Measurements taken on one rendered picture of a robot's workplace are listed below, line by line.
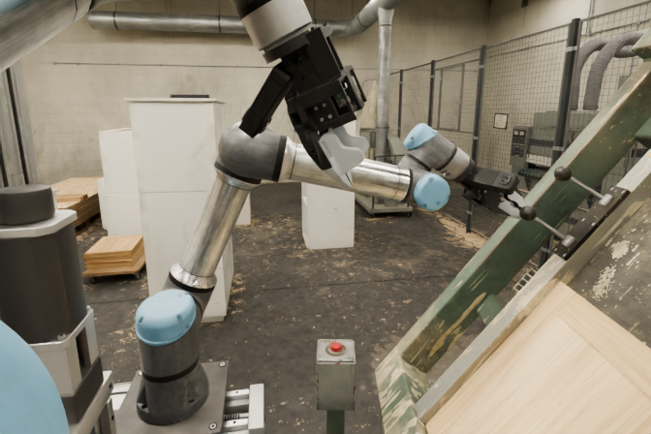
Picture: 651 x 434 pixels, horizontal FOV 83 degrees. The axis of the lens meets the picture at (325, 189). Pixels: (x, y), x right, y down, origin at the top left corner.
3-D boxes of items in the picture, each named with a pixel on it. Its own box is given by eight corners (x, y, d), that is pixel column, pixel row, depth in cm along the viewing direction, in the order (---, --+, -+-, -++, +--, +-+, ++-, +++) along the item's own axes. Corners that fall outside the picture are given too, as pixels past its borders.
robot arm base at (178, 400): (126, 429, 75) (120, 387, 73) (148, 378, 89) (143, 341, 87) (203, 419, 77) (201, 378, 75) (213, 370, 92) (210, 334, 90)
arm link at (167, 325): (130, 380, 75) (123, 319, 72) (152, 340, 88) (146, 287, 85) (192, 375, 76) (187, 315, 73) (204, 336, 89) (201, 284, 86)
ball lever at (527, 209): (566, 250, 87) (515, 214, 92) (577, 238, 86) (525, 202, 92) (569, 251, 84) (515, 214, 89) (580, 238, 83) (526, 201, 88)
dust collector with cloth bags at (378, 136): (350, 199, 712) (351, 79, 666) (385, 198, 723) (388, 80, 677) (369, 219, 580) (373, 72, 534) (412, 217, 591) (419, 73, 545)
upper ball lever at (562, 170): (603, 210, 85) (548, 176, 90) (615, 198, 84) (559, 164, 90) (607, 209, 81) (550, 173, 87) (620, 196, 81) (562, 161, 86)
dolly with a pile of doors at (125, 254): (107, 262, 418) (104, 235, 412) (155, 259, 426) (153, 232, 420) (81, 286, 359) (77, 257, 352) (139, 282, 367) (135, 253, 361)
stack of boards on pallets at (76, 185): (75, 201, 700) (71, 176, 690) (133, 199, 717) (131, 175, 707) (-21, 246, 463) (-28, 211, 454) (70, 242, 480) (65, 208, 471)
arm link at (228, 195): (139, 330, 85) (231, 110, 78) (160, 298, 100) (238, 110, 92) (191, 347, 88) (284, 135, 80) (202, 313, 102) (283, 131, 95)
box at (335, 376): (318, 385, 127) (318, 337, 123) (353, 386, 126) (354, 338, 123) (316, 413, 115) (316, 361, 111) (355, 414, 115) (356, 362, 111)
